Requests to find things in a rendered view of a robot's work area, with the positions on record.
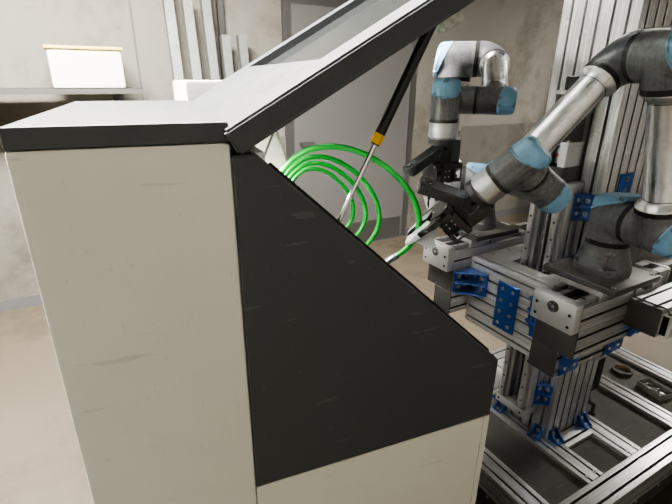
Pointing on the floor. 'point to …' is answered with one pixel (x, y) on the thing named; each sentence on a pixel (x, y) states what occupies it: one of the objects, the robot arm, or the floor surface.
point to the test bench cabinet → (394, 473)
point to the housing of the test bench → (141, 293)
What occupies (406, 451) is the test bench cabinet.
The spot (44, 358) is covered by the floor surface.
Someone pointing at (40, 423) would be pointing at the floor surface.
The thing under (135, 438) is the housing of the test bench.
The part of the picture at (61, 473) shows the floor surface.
